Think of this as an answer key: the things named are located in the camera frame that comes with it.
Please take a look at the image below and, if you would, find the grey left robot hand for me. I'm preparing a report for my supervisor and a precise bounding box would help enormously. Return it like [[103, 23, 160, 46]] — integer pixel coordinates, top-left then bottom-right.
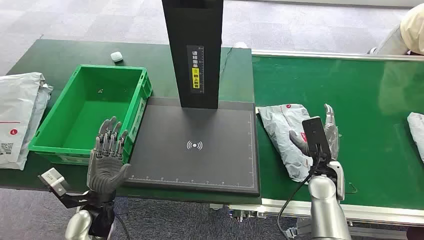
[[86, 116, 132, 200]]

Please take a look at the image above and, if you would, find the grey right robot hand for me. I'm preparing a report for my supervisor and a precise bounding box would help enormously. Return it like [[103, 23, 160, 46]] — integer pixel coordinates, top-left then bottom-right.
[[289, 103, 341, 163]]

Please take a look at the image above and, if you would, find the grey poly mailer package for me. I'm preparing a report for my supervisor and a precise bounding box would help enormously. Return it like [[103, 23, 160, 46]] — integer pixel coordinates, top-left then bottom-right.
[[257, 103, 314, 184], [406, 111, 424, 163]]

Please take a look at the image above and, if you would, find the white poly mailer package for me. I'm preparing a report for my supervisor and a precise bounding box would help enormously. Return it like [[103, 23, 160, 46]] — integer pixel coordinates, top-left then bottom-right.
[[0, 72, 46, 170]]

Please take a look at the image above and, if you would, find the metal conveyor connector block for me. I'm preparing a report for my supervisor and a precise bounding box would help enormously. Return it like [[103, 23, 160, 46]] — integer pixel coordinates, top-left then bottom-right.
[[228, 205, 266, 223]]

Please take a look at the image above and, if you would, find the green plastic crate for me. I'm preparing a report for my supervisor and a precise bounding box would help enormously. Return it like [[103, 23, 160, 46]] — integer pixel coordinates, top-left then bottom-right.
[[28, 64, 154, 167]]

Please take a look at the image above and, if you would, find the pale grey poly mailer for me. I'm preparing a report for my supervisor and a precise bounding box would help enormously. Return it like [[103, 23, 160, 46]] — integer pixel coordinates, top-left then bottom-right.
[[19, 82, 54, 171]]

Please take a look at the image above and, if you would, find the person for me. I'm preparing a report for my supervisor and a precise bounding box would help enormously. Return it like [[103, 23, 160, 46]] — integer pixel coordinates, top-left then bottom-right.
[[366, 2, 424, 56]]

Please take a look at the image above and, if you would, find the black scanner column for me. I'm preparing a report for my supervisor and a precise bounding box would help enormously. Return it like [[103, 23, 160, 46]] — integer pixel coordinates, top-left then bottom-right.
[[161, 0, 224, 110]]

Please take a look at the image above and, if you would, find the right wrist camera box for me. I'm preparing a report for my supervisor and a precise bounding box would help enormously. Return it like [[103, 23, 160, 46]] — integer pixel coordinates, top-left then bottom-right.
[[302, 116, 332, 157]]

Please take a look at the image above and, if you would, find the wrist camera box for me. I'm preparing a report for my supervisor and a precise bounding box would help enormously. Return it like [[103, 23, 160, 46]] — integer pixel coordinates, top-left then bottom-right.
[[38, 167, 69, 197], [302, 116, 332, 157]]

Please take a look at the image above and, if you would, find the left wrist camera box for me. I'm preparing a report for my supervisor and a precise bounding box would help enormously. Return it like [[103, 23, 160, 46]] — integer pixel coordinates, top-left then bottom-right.
[[38, 167, 69, 197]]

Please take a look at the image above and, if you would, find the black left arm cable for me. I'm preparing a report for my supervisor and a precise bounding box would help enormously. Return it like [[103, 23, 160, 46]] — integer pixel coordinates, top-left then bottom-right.
[[114, 213, 132, 240]]

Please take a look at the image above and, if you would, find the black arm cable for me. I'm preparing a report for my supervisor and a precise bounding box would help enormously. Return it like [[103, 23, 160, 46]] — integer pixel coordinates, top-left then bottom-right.
[[114, 213, 132, 240], [276, 149, 324, 240]]

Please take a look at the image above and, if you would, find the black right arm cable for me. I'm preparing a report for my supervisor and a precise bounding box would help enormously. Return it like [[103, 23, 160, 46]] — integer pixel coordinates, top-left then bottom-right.
[[276, 149, 324, 240]]

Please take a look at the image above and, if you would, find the black scanner base plate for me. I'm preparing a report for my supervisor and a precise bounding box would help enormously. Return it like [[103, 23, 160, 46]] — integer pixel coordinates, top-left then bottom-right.
[[124, 96, 261, 197]]

